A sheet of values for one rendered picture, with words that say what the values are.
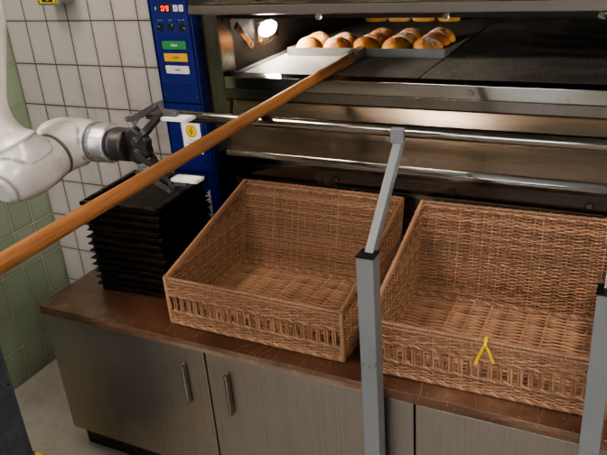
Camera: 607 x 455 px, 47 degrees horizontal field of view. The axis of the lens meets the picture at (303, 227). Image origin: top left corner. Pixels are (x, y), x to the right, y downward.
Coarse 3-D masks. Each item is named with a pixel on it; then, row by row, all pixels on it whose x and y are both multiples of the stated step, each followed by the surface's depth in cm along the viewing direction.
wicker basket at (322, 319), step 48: (240, 192) 224; (336, 192) 211; (240, 240) 227; (288, 240) 221; (336, 240) 213; (384, 240) 191; (192, 288) 190; (240, 288) 213; (288, 288) 212; (336, 288) 209; (240, 336) 189; (288, 336) 181; (336, 336) 186
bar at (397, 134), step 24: (192, 120) 181; (216, 120) 178; (264, 120) 171; (288, 120) 169; (312, 120) 166; (336, 120) 164; (504, 144) 148; (528, 144) 145; (552, 144) 142; (576, 144) 140; (600, 144) 138; (384, 192) 153; (384, 216) 153; (360, 264) 148; (360, 288) 151; (600, 288) 129; (360, 312) 154; (600, 312) 129; (360, 336) 156; (600, 336) 131; (360, 360) 159; (600, 360) 133; (600, 384) 135; (600, 408) 137; (384, 432) 170; (600, 432) 139
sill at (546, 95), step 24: (240, 72) 219; (408, 96) 192; (432, 96) 189; (456, 96) 186; (480, 96) 183; (504, 96) 180; (528, 96) 177; (552, 96) 175; (576, 96) 172; (600, 96) 170
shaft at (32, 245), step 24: (288, 96) 180; (240, 120) 161; (192, 144) 145; (168, 168) 137; (120, 192) 125; (72, 216) 116; (96, 216) 120; (24, 240) 108; (48, 240) 110; (0, 264) 103
